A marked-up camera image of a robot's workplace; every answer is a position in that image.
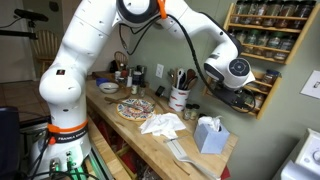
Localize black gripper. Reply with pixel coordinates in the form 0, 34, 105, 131
212, 81, 254, 112

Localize clear spice jar black lid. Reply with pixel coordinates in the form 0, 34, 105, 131
138, 83, 147, 98

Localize turmeric spice jar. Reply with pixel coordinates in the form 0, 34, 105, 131
252, 94, 266, 113

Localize small wooden spice rack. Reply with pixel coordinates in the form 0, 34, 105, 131
202, 68, 283, 120

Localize glass spice jar blue lid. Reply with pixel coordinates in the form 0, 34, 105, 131
260, 69, 281, 92

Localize small spice jar black lid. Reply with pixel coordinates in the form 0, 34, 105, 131
183, 103, 193, 121
190, 103, 201, 122

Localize blue tissue box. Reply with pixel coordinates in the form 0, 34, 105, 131
193, 115, 231, 155

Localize light wooden spoon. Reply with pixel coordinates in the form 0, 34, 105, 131
188, 75, 200, 91

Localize glass spice jar green lid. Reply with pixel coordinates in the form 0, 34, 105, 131
265, 32, 284, 58
244, 29, 260, 54

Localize glass spice jar dark lid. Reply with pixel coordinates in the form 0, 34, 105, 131
235, 29, 248, 46
233, 0, 246, 24
252, 0, 269, 26
242, 0, 256, 25
263, 0, 283, 28
289, 0, 317, 30
254, 31, 270, 56
273, 34, 297, 62
275, 0, 299, 29

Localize dark wooden spoon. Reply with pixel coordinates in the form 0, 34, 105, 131
185, 68, 197, 90

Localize white crock red chili print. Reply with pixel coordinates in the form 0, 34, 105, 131
168, 84, 192, 113

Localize white plastic slotted spoon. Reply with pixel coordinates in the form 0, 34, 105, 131
175, 68, 186, 89

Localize large wooden spice rack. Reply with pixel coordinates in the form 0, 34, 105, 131
222, 2, 320, 65

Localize metal kitchen utensil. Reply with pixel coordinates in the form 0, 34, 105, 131
167, 68, 176, 84

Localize white slotted spatula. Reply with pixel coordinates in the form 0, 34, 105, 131
163, 134, 222, 180

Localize white electric stove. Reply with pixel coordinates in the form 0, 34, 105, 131
272, 128, 320, 180

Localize crumpled white paper towel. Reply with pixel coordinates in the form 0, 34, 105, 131
138, 112, 187, 140

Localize black digital kitchen timer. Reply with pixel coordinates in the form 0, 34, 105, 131
155, 85, 166, 98

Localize steel shaker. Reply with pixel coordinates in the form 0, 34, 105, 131
139, 65, 147, 84

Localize spice container white lid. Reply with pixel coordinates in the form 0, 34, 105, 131
132, 70, 143, 86

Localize small spice jar brown lid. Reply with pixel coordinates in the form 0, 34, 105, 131
130, 83, 139, 96

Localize colourful painted ceramic plate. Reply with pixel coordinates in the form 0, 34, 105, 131
116, 98, 156, 122

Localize wicker fan-shaped holder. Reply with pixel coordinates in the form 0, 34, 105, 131
113, 50, 129, 68

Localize white ceramic bowl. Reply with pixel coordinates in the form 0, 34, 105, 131
98, 82, 120, 94

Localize blue plastic bowl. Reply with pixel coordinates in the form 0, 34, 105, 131
95, 77, 110, 87

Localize light wooden plank platform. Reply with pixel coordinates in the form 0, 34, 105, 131
87, 116, 134, 180

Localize wooden chair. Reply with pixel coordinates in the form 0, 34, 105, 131
31, 29, 63, 78

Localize black computer monitor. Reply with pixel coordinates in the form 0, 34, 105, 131
0, 106, 21, 180

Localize white light switch plate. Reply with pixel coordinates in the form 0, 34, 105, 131
299, 69, 320, 100

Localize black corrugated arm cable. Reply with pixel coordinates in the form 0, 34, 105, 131
118, 13, 258, 114

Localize white wall outlet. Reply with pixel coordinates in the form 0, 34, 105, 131
155, 63, 165, 79

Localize metal skimmer wooden handle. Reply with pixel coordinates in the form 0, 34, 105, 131
104, 95, 157, 114

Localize dark round wall ornament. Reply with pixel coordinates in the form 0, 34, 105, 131
48, 0, 60, 13

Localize black camera on stand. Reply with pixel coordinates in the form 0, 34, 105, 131
0, 8, 50, 40

